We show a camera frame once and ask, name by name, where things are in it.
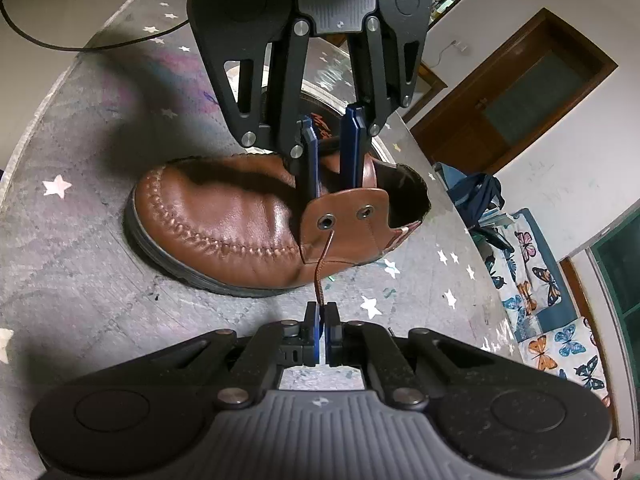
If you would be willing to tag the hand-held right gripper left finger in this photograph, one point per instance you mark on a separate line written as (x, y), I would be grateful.
(314, 335)

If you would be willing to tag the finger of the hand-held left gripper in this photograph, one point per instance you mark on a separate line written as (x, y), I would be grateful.
(314, 170)
(354, 150)

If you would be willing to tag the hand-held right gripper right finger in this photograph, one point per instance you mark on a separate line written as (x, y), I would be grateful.
(334, 335)

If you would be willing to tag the brown shoelace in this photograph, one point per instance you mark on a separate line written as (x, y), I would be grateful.
(320, 280)

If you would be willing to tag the brown leather shoe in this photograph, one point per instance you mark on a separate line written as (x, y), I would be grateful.
(215, 220)

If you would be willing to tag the brown wooden door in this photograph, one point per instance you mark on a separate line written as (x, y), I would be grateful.
(450, 125)

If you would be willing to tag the dark blue backpack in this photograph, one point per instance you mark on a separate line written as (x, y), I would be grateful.
(475, 195)

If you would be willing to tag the stack of books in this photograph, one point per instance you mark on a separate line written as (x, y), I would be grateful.
(497, 217)

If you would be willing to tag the black curved plastic object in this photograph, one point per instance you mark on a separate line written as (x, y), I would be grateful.
(495, 240)

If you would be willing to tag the butterfly print pillow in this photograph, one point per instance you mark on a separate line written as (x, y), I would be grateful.
(510, 305)
(530, 245)

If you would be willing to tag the blue sofa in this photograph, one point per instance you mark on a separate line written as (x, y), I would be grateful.
(555, 312)

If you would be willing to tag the large butterfly print cushion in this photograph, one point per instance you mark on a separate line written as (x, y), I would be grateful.
(565, 355)

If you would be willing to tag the grey star-print table cover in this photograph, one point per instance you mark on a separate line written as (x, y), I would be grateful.
(75, 270)

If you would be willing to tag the brown wooden sofa backboard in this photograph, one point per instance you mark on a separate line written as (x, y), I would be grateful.
(580, 290)

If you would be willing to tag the green framed window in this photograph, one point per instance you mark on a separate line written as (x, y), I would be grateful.
(620, 270)

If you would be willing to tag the panda plush toy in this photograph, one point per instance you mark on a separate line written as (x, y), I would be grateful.
(622, 460)

